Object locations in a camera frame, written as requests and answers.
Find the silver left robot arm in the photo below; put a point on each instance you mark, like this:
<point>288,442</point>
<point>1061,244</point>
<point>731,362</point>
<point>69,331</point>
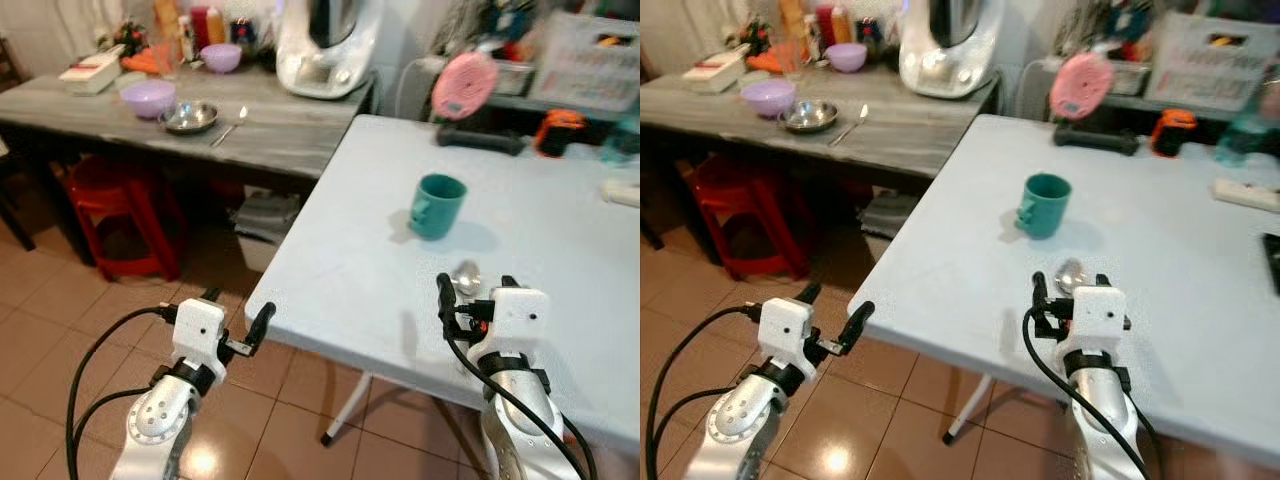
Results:
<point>158,420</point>
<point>735,425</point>

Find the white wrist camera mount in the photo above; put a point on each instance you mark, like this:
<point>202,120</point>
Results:
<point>515,315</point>
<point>198,328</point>
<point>783,325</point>
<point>1098,315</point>

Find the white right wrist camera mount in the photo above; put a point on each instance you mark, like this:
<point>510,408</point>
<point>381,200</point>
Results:
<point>515,315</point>
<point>1098,315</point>

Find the small purple bowl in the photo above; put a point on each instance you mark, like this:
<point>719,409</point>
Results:
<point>221,57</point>
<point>847,56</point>

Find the grey storage box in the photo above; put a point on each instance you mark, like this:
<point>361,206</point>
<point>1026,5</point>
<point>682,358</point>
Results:
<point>888,220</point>
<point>265,225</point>

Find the orange bottle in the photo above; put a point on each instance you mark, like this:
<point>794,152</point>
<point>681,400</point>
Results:
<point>792,16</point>
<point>166,18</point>

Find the black flat device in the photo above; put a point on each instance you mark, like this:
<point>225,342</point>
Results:
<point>1272,248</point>

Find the red bottle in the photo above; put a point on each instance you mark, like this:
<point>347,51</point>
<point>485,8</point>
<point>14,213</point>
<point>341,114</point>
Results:
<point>825,24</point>
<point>199,25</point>

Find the clear drinking glass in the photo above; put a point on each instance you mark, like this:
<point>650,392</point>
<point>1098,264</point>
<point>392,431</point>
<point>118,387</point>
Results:
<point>166,60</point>
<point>793,58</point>

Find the grey plastic crate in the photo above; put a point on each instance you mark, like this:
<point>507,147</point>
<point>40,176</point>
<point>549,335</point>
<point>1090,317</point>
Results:
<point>1210,60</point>
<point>585,60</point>

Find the grey wooden table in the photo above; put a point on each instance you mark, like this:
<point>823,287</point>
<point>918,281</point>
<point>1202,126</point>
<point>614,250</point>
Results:
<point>915,130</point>
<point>290,130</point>

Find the small potted plant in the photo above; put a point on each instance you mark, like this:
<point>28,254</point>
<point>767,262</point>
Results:
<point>757,35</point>
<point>130,38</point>

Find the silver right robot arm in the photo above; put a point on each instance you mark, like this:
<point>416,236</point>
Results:
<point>520,400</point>
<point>1100,400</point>

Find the large purple bowl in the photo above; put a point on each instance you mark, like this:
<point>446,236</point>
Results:
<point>148,98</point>
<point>769,97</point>

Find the metal bowl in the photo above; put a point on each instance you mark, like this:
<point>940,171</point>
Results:
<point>189,118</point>
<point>809,116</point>

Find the white power strip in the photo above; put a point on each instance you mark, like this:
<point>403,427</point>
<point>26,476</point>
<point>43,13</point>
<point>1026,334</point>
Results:
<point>622,193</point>
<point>1245,194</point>

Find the metal tray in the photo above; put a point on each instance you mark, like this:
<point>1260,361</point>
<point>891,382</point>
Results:
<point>514,78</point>
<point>1130,77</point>

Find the teal mug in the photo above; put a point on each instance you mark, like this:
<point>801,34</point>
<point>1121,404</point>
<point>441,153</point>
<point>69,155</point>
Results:
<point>440,208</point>
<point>1045,207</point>

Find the metal spoon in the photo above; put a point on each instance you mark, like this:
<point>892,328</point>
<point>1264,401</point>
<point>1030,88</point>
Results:
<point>853,124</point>
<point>1072,275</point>
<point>232,125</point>
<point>467,277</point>

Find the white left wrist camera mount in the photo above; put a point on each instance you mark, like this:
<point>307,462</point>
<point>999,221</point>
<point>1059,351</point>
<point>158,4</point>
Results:
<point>198,328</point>
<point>783,325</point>

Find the red plastic stool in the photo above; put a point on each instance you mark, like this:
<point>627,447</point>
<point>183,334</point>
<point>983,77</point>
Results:
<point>125,215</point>
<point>745,215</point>

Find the clear green bottle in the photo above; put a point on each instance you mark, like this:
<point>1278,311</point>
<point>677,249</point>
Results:
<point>622,140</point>
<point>1245,135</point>

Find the white kitchen machine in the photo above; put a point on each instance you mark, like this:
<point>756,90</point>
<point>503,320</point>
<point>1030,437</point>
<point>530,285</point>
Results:
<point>950,60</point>
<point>325,60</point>

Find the orange carrots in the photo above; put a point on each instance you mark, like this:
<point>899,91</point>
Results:
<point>140,63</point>
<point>765,62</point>

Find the white folding table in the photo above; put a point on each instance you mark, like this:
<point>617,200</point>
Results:
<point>380,250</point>
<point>1160,280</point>

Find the orange and black tool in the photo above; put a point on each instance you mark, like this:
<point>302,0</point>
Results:
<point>1173,132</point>
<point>560,132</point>

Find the white flat box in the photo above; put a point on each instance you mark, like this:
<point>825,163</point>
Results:
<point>90,75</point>
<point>715,70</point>

